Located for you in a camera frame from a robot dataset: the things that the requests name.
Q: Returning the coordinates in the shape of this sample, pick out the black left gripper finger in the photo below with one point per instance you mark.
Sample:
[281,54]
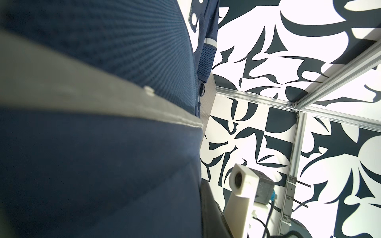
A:
[213,222]

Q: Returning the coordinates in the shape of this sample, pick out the navy blue school backpack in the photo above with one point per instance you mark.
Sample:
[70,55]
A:
[100,117]

